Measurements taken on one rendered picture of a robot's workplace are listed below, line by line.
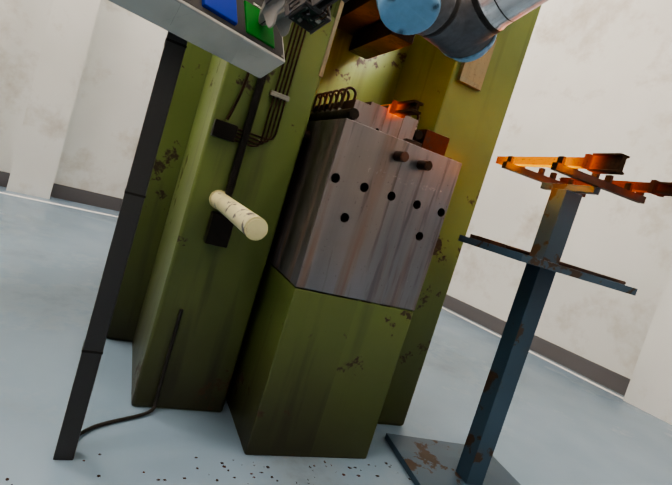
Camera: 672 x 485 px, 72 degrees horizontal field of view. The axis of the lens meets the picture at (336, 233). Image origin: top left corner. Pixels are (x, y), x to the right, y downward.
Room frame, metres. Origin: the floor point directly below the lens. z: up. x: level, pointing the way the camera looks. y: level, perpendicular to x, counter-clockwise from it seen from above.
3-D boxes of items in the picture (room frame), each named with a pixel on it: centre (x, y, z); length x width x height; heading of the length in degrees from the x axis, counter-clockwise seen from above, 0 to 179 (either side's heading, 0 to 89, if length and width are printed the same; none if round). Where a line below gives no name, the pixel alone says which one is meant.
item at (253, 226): (1.06, 0.24, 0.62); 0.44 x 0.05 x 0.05; 25
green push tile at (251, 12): (0.97, 0.28, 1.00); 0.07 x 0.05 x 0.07; 140
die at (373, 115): (1.48, 0.05, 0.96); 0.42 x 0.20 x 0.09; 25
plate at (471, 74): (1.54, -0.27, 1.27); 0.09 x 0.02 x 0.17; 115
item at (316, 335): (1.51, 0.01, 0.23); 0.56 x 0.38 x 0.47; 25
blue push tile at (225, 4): (0.89, 0.34, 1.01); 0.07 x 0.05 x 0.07; 140
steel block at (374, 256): (1.51, 0.01, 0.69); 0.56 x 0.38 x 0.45; 25
